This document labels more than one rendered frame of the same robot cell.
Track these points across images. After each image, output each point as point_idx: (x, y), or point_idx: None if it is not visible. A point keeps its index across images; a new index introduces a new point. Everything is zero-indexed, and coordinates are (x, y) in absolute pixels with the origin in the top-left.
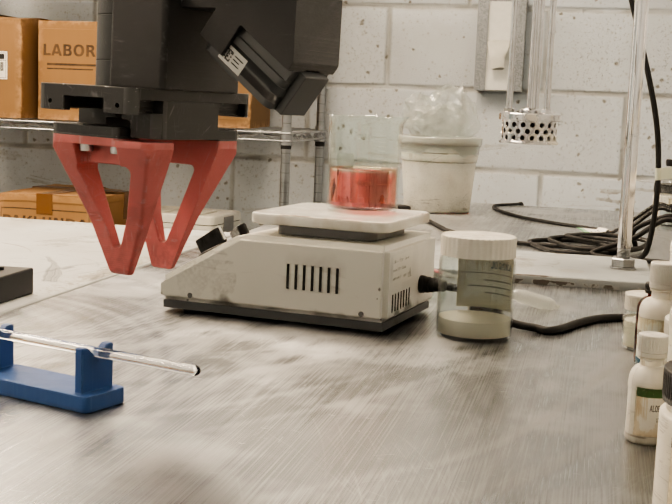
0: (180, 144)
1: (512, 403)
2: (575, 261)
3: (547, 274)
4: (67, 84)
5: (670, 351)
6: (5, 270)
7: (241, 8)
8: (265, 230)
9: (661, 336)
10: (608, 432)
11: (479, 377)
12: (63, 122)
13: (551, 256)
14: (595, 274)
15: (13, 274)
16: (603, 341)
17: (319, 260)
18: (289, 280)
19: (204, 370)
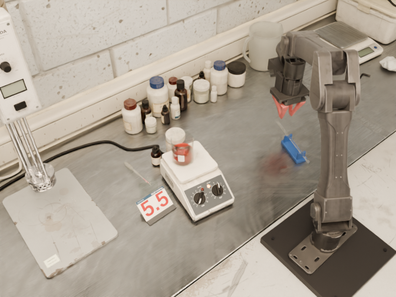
0: None
1: (215, 118)
2: (35, 205)
3: (81, 189)
4: (307, 88)
5: (225, 79)
6: (271, 236)
7: None
8: (208, 174)
9: (214, 85)
10: (215, 104)
11: (207, 129)
12: (304, 98)
13: (29, 218)
14: (65, 183)
15: (270, 230)
16: (152, 137)
17: None
18: None
19: (256, 152)
